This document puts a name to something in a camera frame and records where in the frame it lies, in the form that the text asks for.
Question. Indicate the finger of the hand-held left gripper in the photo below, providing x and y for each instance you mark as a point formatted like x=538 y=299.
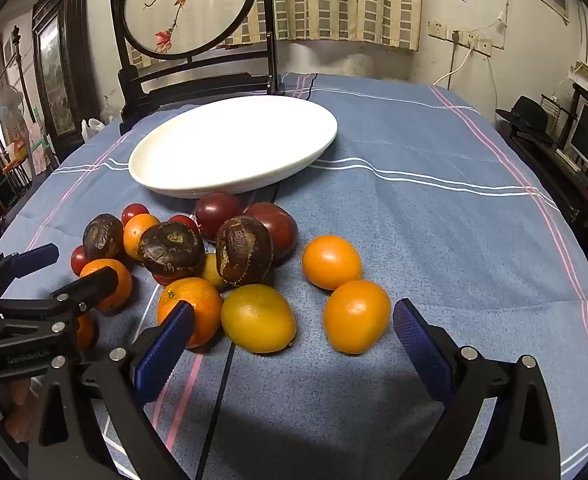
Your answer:
x=36 y=256
x=91 y=285

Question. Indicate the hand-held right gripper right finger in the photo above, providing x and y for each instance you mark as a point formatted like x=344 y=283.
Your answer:
x=421 y=350

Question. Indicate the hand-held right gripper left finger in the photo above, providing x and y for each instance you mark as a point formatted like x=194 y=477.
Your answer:
x=166 y=345

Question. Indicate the red cherry tomato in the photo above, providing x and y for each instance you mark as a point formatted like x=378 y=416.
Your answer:
x=134 y=211
x=78 y=260
x=161 y=280
x=183 y=222

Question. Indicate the orange tangerine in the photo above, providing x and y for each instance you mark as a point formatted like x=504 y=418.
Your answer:
x=356 y=316
x=86 y=331
x=331 y=262
x=198 y=295
x=136 y=235
x=118 y=297

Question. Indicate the dark brown mangosteen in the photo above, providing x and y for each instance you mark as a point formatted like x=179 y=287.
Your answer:
x=102 y=236
x=171 y=250
x=244 y=250

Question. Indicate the large yellow tangerine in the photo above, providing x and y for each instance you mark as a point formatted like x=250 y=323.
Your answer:
x=258 y=317

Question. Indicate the white oval plate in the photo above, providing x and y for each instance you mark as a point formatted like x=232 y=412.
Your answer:
x=233 y=135

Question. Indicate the person's left hand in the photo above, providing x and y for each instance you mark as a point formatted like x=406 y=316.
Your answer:
x=21 y=392

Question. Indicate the small yellow-green kumquat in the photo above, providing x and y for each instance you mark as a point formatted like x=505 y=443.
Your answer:
x=212 y=271

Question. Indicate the blue striped tablecloth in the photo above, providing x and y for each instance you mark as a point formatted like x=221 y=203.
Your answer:
x=424 y=220

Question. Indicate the dark red plum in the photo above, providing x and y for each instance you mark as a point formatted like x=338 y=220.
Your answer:
x=276 y=227
x=217 y=215

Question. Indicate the white plastic bag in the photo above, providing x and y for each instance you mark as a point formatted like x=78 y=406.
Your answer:
x=93 y=127

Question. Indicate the dark framed picture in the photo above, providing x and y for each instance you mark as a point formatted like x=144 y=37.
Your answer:
x=56 y=70

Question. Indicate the dark wooden desk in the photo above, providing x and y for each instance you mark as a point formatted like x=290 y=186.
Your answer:
x=559 y=185

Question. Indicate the black hat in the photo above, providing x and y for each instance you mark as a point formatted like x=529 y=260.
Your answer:
x=526 y=115

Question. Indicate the round embroidered wooden screen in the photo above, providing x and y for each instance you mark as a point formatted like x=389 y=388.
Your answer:
x=193 y=5

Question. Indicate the checked beige curtain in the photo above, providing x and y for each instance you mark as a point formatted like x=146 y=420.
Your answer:
x=344 y=0

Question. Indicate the white wall socket strip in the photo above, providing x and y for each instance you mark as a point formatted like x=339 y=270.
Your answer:
x=474 y=42

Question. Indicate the white wall socket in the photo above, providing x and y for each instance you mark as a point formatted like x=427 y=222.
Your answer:
x=437 y=29

